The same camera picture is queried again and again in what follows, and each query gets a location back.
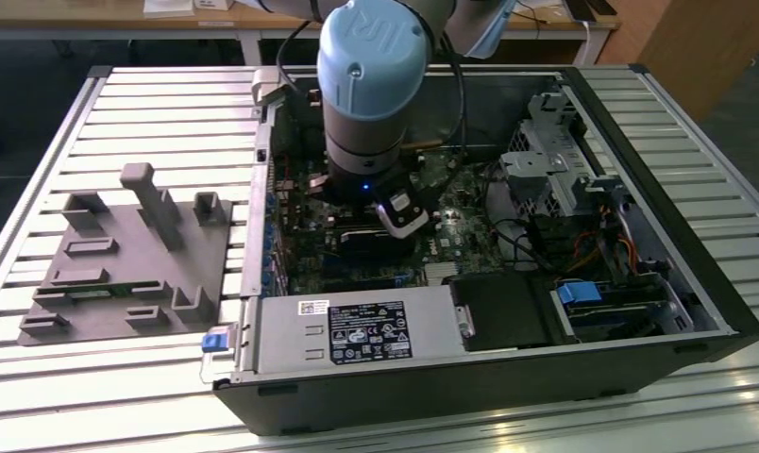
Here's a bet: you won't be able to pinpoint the black graphics card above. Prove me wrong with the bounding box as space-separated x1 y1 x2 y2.
335 228 418 266

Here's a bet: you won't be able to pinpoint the green motherboard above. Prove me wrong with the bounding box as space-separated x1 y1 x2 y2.
268 141 513 296

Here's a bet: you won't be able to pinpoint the silver chipset heatsink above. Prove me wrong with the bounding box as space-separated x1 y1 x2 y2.
423 262 457 285

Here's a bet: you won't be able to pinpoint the silver drive cage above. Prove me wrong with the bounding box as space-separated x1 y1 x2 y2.
498 92 626 218

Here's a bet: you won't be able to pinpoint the silver power supply unit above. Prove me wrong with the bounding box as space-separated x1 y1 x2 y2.
231 285 475 378

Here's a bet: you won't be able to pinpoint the black plastic shroud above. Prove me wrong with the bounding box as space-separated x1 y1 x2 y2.
446 273 575 353

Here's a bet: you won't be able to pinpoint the grey parts rack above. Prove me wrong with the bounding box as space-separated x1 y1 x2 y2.
13 162 235 348

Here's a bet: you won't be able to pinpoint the blue power supply latch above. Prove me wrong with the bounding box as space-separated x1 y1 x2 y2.
200 329 230 354

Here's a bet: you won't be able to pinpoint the pale blue teach pendant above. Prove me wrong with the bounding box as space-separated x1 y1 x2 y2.
449 0 521 60

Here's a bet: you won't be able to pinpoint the hard disk in blue carrier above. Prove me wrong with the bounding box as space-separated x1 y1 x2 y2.
558 280 664 344

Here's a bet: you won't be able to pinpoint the black open PC case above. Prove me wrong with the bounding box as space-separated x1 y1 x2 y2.
212 63 759 438

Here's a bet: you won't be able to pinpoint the black flat bars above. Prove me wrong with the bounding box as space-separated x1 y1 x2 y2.
565 0 618 24

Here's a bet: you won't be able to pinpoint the wooden desk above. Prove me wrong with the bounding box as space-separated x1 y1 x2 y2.
0 0 620 67

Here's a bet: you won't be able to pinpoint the wooden cabinet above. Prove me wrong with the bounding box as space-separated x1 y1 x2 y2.
596 0 759 122

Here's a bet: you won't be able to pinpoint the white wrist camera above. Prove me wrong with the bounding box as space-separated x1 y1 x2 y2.
375 185 430 240

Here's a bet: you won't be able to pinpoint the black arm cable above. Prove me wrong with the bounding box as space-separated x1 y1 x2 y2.
438 27 473 164

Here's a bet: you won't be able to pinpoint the coloured wire bundle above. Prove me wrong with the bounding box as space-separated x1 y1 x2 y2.
567 202 645 284

